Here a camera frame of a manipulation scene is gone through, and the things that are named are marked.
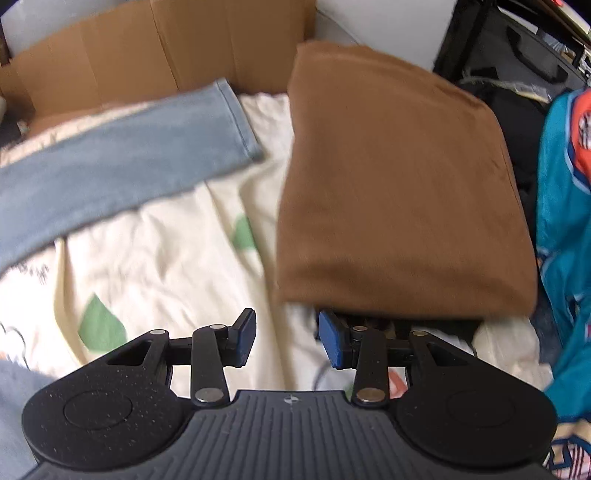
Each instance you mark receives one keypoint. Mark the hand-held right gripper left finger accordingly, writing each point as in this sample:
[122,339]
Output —
[247,337]

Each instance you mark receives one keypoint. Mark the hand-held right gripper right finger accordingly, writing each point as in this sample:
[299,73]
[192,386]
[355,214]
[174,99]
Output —
[330,339]

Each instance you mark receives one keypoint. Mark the light blue jeans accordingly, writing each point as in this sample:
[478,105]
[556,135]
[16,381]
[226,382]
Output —
[115,152]

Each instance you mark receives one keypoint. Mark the black clothes pile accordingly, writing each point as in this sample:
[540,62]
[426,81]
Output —
[517,134]

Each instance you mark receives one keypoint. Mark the leopard print black garment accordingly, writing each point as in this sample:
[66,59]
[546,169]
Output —
[443,328]

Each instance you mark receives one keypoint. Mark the cream bear print blanket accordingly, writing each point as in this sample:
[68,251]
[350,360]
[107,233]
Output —
[161,258]

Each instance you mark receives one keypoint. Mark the brown folded garment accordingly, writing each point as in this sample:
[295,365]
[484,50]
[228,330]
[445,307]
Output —
[397,184]

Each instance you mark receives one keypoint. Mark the teal printed garment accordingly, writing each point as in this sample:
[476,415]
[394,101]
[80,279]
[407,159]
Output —
[563,207]

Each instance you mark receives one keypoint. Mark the flat cardboard sheet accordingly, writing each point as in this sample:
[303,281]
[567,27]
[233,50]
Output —
[138,46]

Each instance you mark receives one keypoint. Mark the pale plastic wrapper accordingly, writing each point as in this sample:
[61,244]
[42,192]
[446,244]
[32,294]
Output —
[531,90]

